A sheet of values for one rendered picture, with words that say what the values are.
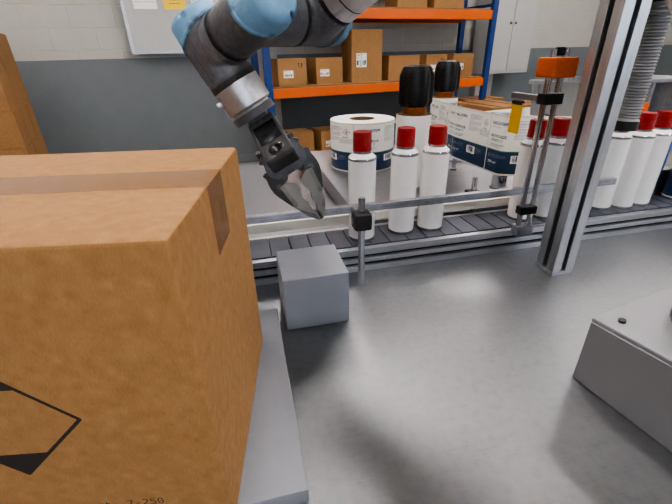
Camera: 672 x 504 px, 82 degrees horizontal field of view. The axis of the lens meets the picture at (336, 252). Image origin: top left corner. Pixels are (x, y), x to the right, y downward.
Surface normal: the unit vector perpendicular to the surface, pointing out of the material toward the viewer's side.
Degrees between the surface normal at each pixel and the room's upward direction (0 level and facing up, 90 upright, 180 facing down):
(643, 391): 90
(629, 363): 90
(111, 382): 90
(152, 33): 90
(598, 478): 0
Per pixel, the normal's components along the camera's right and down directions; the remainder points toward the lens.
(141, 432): 0.07, 0.46
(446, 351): -0.02, -0.89
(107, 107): 0.39, 0.41
